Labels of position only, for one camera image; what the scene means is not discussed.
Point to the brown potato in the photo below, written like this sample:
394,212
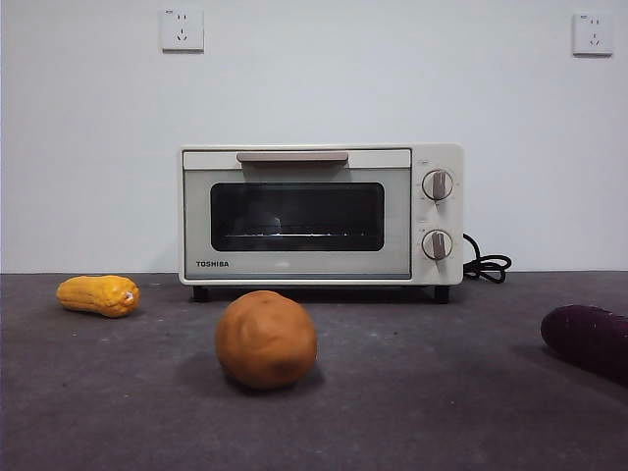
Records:
265,341

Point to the beige oven knob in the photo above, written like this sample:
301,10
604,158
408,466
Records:
437,185
437,244

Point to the black oven foot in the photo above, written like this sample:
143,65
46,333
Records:
441,294
200,294

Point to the cream Toshiba toaster oven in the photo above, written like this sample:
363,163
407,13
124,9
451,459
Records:
441,216

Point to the yellow corn cob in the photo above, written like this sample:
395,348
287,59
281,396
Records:
95,296

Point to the purple eggplant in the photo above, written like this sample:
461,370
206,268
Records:
589,343

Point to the white wall socket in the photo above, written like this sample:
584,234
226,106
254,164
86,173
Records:
592,34
183,30

